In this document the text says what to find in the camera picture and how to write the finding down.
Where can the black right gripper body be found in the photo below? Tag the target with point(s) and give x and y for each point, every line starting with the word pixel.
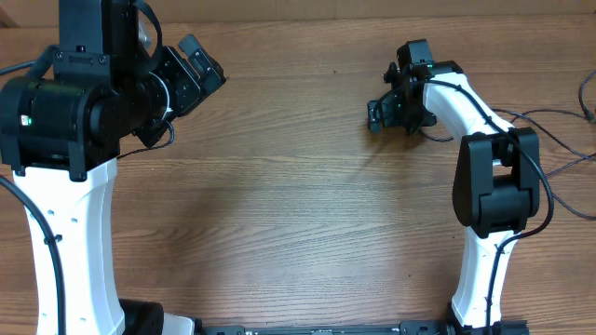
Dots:
pixel 401 113

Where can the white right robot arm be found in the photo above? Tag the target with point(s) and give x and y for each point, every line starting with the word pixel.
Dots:
pixel 496 181

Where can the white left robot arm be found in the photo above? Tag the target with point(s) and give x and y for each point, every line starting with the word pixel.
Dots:
pixel 63 117

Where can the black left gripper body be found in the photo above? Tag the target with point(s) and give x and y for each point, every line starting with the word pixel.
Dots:
pixel 182 92

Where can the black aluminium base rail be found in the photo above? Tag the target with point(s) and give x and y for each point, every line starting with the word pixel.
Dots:
pixel 410 327

